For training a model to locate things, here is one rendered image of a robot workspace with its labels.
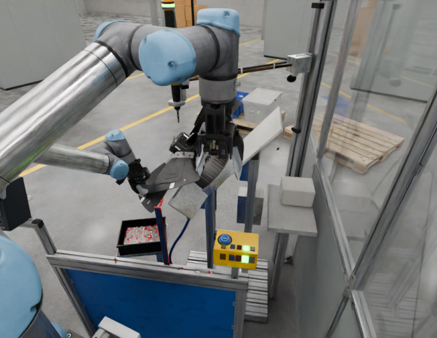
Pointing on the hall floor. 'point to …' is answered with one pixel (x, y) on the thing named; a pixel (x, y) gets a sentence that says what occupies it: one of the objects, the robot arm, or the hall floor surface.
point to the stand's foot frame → (260, 286)
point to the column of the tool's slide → (294, 163)
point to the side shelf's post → (279, 264)
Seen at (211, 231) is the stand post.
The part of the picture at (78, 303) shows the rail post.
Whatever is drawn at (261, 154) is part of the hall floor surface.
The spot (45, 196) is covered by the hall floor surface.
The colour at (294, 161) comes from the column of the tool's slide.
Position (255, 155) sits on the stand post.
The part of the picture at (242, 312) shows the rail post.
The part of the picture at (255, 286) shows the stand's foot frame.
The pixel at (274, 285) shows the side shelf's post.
